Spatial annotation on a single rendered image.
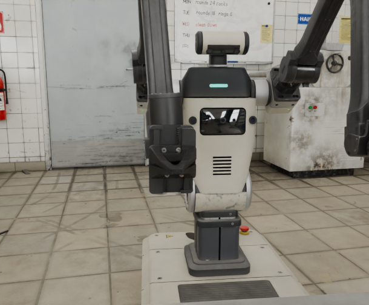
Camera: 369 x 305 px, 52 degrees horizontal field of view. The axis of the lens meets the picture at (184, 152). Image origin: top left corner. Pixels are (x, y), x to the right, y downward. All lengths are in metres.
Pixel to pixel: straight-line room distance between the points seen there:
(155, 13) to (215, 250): 0.83
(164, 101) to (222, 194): 0.67
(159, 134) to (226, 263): 0.83
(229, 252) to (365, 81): 0.74
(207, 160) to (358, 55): 0.56
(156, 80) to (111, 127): 3.47
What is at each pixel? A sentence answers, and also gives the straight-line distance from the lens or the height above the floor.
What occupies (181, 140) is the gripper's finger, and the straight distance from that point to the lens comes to 0.55.
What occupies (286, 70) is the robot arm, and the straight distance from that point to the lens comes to 1.17.
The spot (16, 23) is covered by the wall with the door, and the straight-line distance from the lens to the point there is 4.23.
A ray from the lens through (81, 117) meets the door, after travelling 4.17.
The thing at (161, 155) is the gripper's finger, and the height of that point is 0.79.
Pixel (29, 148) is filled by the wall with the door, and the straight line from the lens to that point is 4.23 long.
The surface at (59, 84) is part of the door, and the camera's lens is 4.17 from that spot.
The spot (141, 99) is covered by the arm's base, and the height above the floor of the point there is 0.84.
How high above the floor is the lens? 0.88
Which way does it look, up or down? 10 degrees down
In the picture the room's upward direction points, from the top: straight up
